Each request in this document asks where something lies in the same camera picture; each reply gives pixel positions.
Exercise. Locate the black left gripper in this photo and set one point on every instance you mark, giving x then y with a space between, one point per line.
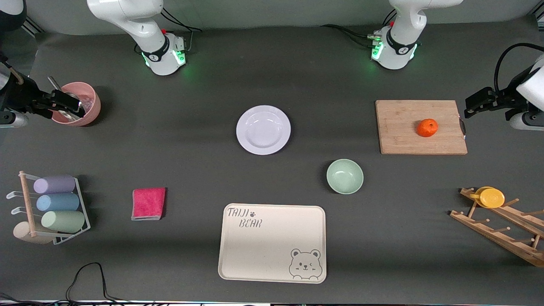
504 98

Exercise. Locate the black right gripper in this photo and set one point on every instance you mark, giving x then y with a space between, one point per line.
22 97

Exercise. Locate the orange fruit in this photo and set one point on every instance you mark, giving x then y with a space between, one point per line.
427 128

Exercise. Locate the white round plate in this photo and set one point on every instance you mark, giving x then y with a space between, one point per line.
263 130

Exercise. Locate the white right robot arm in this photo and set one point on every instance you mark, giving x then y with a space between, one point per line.
127 12

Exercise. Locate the metal scoop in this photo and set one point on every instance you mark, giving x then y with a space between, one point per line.
54 83

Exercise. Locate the pink bowl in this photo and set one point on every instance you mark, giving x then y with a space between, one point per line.
91 106

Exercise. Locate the purple cup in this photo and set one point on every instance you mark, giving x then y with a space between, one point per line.
55 184

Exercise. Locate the wooden cutting board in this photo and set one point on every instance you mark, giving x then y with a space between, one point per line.
403 127

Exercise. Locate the yellow mug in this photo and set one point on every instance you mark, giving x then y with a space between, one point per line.
492 198

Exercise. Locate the blue cup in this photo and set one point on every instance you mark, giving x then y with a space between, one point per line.
57 202

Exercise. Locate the green cup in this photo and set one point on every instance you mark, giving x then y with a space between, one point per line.
63 221

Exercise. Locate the beige cup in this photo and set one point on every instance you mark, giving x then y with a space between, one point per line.
20 233

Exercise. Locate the wooden mug rack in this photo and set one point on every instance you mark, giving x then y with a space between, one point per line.
497 238

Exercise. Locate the pink folded cloth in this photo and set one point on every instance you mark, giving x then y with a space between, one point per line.
148 204

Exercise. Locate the light green bowl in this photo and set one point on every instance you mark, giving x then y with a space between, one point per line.
345 176

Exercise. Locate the cream bear print tray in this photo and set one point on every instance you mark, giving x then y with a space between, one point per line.
263 246

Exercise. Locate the aluminium frame rail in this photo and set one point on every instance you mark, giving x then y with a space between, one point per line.
539 17
33 27

